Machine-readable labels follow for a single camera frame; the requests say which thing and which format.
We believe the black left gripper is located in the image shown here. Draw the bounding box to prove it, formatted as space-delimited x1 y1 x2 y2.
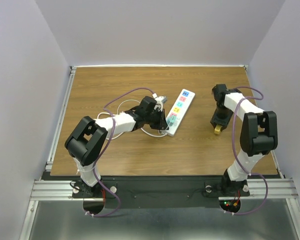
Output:
144 108 169 131

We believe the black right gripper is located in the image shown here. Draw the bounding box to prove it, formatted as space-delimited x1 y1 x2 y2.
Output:
210 105 235 131

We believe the yellow usb charger plug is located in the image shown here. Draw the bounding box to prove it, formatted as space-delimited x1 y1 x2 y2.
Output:
214 125 222 135

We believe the white power strip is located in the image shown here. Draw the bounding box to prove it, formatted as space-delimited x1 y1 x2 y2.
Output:
164 89 196 137

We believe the teal charger plug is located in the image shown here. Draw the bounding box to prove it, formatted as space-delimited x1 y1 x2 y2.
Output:
167 116 176 127

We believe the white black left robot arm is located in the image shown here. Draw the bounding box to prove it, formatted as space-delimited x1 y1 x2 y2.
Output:
64 94 168 197

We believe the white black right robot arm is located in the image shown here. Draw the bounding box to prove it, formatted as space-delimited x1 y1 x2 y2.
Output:
210 84 278 197

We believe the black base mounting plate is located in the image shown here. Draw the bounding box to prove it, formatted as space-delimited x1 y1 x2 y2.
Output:
70 175 250 212

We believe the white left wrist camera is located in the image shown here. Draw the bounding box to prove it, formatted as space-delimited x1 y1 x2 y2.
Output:
152 93 168 112

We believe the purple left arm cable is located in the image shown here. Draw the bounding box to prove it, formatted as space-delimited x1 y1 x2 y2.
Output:
84 87 158 218

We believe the thin pale green cable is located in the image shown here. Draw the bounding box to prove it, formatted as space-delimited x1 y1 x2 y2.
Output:
116 99 171 135

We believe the aluminium frame rail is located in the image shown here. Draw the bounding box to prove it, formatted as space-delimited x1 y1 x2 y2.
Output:
20 66 299 240

